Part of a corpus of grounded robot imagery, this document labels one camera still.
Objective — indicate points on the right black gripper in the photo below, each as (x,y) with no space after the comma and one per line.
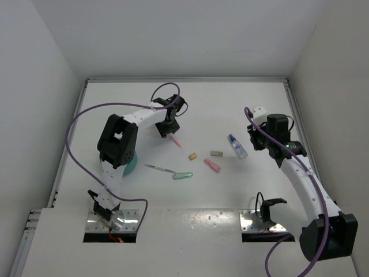
(253,133)

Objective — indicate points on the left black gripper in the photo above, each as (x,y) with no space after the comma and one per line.
(162,131)

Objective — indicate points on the pink pen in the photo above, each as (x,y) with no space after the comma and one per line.
(175,141)

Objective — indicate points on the clear blue spray bottle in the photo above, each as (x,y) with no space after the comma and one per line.
(238,148)

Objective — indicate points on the small tan eraser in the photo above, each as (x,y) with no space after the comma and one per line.
(192,156)

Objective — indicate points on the beige eraser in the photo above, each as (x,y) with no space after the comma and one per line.
(216,153)

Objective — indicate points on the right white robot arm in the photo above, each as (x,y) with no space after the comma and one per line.
(323,230)

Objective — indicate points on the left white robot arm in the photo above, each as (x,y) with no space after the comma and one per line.
(117,153)

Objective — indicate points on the green transparent stapler case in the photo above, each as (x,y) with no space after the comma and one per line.
(182,175)

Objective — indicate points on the teal divided round container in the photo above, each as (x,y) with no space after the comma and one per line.
(130,166)

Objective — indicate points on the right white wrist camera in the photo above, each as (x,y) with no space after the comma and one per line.
(258,114)

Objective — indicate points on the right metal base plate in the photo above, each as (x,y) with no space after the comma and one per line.
(250,223)

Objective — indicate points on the metal base plate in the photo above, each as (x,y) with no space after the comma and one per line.
(250,223)
(121,222)

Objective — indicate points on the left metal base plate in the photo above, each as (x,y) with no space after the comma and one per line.
(121,222)

